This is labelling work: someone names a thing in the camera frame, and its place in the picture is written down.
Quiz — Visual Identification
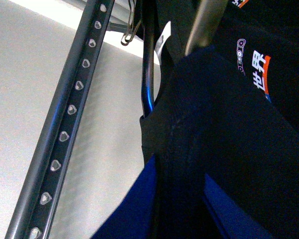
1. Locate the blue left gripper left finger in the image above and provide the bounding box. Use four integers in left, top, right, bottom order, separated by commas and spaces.
91, 156, 157, 239

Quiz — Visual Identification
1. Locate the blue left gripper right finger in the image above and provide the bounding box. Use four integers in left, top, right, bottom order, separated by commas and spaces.
203, 174, 273, 239

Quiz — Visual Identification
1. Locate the black garment with ribbed cuff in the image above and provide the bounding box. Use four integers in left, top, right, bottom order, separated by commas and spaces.
139, 44, 299, 239

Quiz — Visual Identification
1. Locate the black printed t-shirt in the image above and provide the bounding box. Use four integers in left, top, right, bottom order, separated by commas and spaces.
141, 0, 299, 146

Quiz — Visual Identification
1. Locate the silver metal rod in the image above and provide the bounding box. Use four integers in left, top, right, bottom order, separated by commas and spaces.
184, 0, 228, 56

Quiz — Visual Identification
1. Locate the dark metal vertical tube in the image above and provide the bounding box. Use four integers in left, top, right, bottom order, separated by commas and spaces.
141, 0, 155, 118

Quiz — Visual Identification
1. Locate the perforated dark metal rail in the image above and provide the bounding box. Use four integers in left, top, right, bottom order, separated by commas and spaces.
5, 0, 114, 239

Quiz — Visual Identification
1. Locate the metal wire hook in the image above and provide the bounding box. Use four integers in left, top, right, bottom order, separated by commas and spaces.
121, 0, 142, 46

